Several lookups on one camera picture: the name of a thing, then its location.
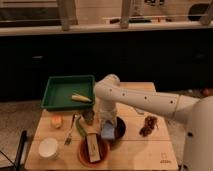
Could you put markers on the blue sponge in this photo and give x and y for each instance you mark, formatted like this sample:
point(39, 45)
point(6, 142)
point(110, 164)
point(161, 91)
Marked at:
point(108, 131)

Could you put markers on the green plastic tray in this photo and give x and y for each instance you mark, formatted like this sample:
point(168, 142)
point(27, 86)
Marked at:
point(60, 89)

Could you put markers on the silver fork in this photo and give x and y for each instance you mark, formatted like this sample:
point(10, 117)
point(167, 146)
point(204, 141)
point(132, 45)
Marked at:
point(69, 136)

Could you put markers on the orange yellow toy fruit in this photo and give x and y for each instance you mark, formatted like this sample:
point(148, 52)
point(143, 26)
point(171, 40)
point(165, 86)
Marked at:
point(56, 121)

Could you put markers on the dark grape bunch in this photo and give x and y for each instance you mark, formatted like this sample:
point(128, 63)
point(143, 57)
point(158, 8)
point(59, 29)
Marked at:
point(149, 124)

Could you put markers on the small metal cup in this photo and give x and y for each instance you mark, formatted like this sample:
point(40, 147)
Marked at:
point(88, 116)

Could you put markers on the orange terracotta bowl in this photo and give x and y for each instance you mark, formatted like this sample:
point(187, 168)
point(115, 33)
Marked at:
point(83, 154)

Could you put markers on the yellow corn cob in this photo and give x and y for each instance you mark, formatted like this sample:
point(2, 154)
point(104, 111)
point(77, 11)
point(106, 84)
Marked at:
point(81, 98)

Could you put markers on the white cup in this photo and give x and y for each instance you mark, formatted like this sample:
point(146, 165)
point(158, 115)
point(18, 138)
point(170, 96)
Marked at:
point(48, 148)

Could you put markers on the grey folded cloth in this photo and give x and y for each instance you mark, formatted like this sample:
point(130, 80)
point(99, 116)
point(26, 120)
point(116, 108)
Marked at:
point(139, 111)

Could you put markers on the green pepper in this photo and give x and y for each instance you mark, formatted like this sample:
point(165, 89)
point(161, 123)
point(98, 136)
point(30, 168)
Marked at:
point(80, 128)

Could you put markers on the wooden block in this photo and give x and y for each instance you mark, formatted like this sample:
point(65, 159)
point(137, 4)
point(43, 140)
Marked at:
point(93, 148)

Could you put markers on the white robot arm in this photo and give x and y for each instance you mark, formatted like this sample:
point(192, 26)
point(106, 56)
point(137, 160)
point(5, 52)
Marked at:
point(195, 113)

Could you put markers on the purple bowl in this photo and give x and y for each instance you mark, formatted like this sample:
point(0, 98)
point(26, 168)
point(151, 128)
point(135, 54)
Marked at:
point(119, 131)

